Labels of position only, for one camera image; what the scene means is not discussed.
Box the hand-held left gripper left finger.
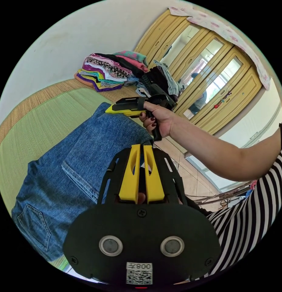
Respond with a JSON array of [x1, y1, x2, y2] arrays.
[[119, 144, 141, 203]]

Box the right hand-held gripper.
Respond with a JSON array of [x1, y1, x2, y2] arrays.
[[105, 84, 178, 141]]

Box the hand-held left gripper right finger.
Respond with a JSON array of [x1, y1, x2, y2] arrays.
[[143, 145, 165, 204]]

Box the blue jeans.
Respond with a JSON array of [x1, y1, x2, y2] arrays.
[[11, 102, 154, 263]]

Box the person's right forearm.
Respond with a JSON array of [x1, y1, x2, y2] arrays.
[[169, 117, 282, 182]]

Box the person's right hand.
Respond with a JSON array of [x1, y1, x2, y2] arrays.
[[140, 102, 178, 139]]

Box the pile of clothes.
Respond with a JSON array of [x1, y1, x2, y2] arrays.
[[74, 50, 180, 102]]

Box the person's body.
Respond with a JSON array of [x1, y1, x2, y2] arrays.
[[192, 121, 282, 281]]

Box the yellow cupboard with mirror doors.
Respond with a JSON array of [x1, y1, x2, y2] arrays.
[[133, 5, 272, 135]]

